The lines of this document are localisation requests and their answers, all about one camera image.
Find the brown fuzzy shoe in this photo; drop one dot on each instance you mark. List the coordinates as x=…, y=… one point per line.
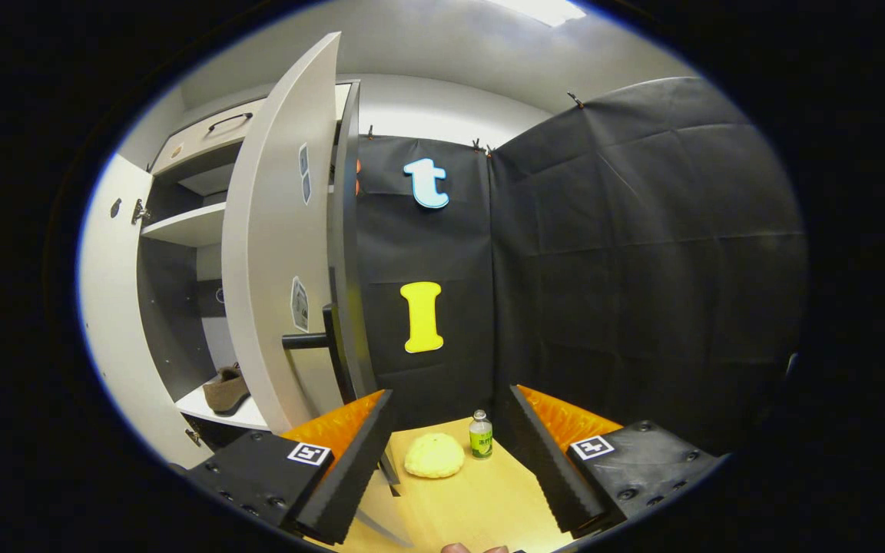
x=225, y=393

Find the white cabinet door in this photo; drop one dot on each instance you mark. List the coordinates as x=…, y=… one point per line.
x=116, y=322
x=266, y=253

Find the black backdrop cloth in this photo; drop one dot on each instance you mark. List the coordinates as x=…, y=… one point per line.
x=642, y=269

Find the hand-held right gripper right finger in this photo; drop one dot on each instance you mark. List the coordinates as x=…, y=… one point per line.
x=550, y=461

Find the green label plastic bottle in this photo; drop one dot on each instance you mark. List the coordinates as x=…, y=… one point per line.
x=481, y=438

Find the long ceiling light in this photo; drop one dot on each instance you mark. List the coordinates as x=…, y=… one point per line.
x=542, y=11

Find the beige cabinet drawer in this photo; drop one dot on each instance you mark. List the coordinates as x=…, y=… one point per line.
x=204, y=142

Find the black cloth clip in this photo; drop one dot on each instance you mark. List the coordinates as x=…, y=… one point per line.
x=575, y=100
x=481, y=146

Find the yellow fluffy sponge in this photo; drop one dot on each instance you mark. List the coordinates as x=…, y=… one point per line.
x=433, y=455

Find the white shoe cabinet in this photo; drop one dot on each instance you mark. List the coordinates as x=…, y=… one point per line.
x=181, y=226

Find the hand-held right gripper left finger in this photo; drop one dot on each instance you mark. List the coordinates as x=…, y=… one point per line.
x=350, y=468

